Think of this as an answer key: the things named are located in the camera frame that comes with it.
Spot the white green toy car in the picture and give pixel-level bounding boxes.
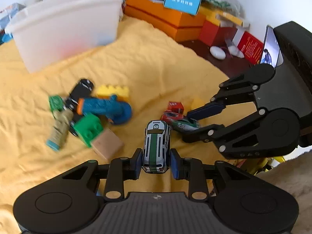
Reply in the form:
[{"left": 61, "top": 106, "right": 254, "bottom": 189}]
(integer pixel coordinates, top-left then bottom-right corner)
[{"left": 142, "top": 120, "right": 170, "bottom": 174}]

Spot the red green race car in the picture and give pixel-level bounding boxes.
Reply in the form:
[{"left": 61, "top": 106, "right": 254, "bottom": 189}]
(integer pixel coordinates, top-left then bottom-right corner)
[{"left": 160, "top": 110, "right": 200, "bottom": 133}]

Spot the small red toy block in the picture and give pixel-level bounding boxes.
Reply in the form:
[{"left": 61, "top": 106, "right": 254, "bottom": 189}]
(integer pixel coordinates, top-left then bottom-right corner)
[{"left": 167, "top": 101, "right": 184, "bottom": 114}]

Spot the beige wooden cube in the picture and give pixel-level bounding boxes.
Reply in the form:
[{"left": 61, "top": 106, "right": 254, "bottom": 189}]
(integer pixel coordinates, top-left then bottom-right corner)
[{"left": 91, "top": 128, "right": 124, "bottom": 161}]

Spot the dark blue toy figure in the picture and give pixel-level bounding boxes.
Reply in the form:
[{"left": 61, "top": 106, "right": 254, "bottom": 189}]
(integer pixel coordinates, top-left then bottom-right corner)
[{"left": 77, "top": 95, "right": 132, "bottom": 125}]

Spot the green building brick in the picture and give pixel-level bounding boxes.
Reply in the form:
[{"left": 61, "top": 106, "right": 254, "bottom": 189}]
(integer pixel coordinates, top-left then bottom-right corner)
[{"left": 74, "top": 113, "right": 104, "bottom": 148}]

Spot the yellow building brick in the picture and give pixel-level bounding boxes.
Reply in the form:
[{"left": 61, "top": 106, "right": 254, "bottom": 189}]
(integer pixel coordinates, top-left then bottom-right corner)
[{"left": 95, "top": 85, "right": 129, "bottom": 102}]

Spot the beige blue toy figure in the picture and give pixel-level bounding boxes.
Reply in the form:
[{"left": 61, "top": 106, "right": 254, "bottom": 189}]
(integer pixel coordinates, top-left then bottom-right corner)
[{"left": 46, "top": 109, "right": 74, "bottom": 151}]

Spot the black striped toy car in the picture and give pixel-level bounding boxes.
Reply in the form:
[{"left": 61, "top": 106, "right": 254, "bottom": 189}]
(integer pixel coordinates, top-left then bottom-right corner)
[{"left": 64, "top": 78, "right": 94, "bottom": 112}]

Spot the green stamp toy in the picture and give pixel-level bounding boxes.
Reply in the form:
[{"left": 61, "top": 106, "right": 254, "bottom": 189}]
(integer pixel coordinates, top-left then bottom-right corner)
[{"left": 49, "top": 95, "right": 64, "bottom": 112}]

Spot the smartphone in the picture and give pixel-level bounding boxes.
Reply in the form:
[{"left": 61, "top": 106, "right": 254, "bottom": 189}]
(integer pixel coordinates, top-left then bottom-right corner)
[{"left": 260, "top": 25, "right": 284, "bottom": 68}]

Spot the red booklet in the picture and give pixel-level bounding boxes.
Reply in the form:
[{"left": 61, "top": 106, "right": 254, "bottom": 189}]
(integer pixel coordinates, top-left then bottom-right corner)
[{"left": 238, "top": 31, "right": 263, "bottom": 65}]

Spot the white computer mouse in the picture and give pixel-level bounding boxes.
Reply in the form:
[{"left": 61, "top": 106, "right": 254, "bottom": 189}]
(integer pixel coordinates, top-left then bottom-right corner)
[{"left": 209, "top": 46, "right": 226, "bottom": 60}]

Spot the yellow cloth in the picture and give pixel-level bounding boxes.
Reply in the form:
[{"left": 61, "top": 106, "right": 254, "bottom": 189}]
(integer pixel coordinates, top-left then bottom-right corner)
[{"left": 0, "top": 14, "right": 259, "bottom": 234}]

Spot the red box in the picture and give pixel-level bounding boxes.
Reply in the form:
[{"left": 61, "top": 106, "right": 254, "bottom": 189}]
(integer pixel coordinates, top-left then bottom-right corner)
[{"left": 198, "top": 21, "right": 237, "bottom": 47}]

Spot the orange box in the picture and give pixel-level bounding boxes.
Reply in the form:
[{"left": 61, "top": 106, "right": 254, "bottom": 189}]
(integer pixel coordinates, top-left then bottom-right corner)
[{"left": 124, "top": 0, "right": 206, "bottom": 42}]

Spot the light blue box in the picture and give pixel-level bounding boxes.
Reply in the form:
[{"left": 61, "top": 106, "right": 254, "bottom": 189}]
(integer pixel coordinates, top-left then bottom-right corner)
[{"left": 163, "top": 0, "right": 201, "bottom": 15}]

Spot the white plastic bin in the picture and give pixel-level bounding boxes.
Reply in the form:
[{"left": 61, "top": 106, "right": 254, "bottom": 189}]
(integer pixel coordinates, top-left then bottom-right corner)
[{"left": 5, "top": 0, "right": 125, "bottom": 73}]

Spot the tissue pack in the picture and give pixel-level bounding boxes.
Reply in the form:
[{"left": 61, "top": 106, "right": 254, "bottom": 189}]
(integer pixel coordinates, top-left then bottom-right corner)
[{"left": 0, "top": 3, "right": 25, "bottom": 31}]

